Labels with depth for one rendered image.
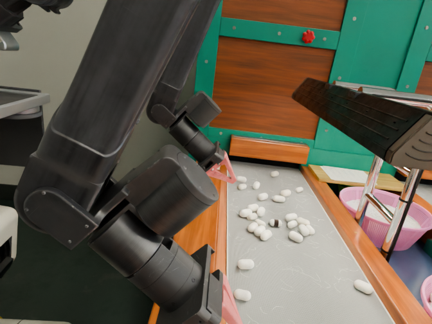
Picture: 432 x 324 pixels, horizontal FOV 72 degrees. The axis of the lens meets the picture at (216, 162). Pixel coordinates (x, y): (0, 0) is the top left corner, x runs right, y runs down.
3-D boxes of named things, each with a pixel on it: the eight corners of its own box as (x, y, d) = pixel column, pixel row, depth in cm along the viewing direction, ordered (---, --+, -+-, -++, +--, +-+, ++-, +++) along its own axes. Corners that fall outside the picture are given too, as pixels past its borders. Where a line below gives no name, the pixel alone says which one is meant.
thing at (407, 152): (389, 166, 38) (407, 109, 35) (290, 98, 96) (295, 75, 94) (451, 173, 38) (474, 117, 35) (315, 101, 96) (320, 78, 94)
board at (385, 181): (318, 181, 106) (319, 178, 105) (307, 166, 120) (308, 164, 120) (410, 193, 106) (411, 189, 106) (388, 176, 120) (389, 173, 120)
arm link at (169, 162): (60, 168, 32) (14, 209, 24) (135, 94, 29) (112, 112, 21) (143, 236, 35) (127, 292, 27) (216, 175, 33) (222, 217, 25)
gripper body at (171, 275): (218, 251, 36) (175, 210, 34) (215, 323, 26) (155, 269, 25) (180, 279, 38) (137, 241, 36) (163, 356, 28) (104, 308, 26)
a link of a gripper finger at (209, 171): (243, 166, 78) (219, 141, 76) (245, 177, 72) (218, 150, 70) (225, 182, 80) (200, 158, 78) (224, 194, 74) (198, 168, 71)
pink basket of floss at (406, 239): (405, 270, 78) (418, 240, 75) (316, 222, 96) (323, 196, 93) (435, 240, 95) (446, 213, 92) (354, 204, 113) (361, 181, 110)
